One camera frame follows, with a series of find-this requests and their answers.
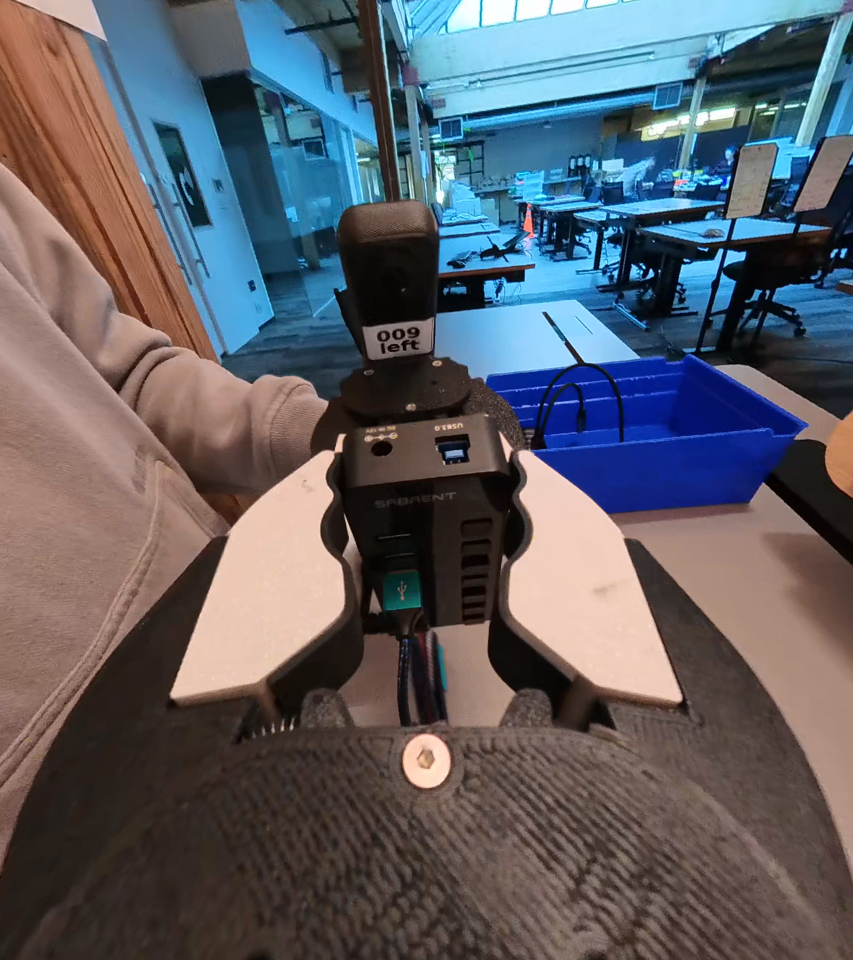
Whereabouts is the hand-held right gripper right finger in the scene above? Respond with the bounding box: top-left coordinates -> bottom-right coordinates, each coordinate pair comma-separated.
488,448 -> 684,710

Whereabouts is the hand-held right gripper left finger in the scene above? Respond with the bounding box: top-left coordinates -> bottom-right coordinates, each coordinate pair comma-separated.
170,448 -> 365,708

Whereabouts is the blue braided usb cable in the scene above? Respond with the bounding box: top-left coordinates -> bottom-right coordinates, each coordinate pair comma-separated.
377,568 -> 449,726

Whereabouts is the black usb hub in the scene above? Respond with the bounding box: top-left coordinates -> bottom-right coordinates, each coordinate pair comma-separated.
340,414 -> 515,628

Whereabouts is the person's left forearm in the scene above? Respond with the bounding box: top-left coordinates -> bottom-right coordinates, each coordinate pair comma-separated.
107,300 -> 332,500

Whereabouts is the grey table with slot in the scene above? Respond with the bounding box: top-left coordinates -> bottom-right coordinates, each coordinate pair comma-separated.
434,300 -> 639,378

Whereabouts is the blue plastic bin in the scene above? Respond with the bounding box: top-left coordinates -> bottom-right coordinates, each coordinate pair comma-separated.
485,354 -> 809,516

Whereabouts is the wooden column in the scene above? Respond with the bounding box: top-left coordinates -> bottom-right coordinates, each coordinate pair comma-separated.
357,0 -> 402,204

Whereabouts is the glass door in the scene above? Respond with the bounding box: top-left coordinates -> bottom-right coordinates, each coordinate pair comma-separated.
147,120 -> 212,280

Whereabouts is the person's grey hoodie torso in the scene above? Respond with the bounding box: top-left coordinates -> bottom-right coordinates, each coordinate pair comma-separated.
0,112 -> 248,960

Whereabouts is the board on black stand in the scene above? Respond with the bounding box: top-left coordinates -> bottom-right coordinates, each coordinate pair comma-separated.
695,141 -> 782,355
792,133 -> 853,217

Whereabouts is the thin black cable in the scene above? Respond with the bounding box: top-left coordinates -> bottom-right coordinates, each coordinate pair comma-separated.
527,363 -> 627,451

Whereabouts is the wooden wall panel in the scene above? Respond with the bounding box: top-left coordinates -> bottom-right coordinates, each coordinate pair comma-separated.
0,0 -> 219,363

